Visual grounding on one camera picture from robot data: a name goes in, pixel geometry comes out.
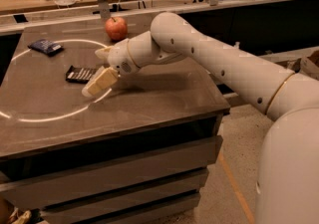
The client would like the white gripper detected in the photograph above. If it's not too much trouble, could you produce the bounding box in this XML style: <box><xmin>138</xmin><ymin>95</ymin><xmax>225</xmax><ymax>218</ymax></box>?
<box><xmin>82</xmin><ymin>39</ymin><xmax>140</xmax><ymax>98</ymax></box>

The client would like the black rxbar chocolate bar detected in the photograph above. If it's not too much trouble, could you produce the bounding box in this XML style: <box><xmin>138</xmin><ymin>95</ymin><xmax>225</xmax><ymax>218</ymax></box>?
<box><xmin>65</xmin><ymin>66</ymin><xmax>97</xmax><ymax>84</ymax></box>

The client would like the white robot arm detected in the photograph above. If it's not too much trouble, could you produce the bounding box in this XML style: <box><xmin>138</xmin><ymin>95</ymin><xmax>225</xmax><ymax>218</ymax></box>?
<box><xmin>83</xmin><ymin>12</ymin><xmax>319</xmax><ymax>224</ymax></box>

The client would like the red apple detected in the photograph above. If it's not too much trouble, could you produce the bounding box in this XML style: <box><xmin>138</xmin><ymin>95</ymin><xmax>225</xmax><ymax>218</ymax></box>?
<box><xmin>105</xmin><ymin>17</ymin><xmax>128</xmax><ymax>41</ymax></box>

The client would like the blue snack packet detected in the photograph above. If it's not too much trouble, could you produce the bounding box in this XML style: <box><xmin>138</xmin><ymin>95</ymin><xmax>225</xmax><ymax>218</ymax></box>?
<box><xmin>28</xmin><ymin>39</ymin><xmax>63</xmax><ymax>57</ymax></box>

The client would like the top grey drawer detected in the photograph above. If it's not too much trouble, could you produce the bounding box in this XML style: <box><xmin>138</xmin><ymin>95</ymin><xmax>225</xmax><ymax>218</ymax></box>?
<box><xmin>0</xmin><ymin>135</ymin><xmax>222</xmax><ymax>209</ymax></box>

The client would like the grey drawer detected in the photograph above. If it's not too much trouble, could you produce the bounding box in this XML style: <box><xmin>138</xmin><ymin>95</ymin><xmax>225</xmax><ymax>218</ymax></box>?
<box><xmin>0</xmin><ymin>135</ymin><xmax>222</xmax><ymax>209</ymax></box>
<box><xmin>75</xmin><ymin>190</ymin><xmax>200</xmax><ymax>224</ymax></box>
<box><xmin>41</xmin><ymin>167</ymin><xmax>208</xmax><ymax>224</ymax></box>

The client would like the middle grey drawer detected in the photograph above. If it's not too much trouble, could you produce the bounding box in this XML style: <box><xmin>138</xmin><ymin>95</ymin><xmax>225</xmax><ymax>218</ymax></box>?
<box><xmin>41</xmin><ymin>167</ymin><xmax>208</xmax><ymax>224</ymax></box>

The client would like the bottom grey drawer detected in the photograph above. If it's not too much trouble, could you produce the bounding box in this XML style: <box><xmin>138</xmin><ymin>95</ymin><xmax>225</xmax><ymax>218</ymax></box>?
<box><xmin>75</xmin><ymin>190</ymin><xmax>200</xmax><ymax>224</ymax></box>

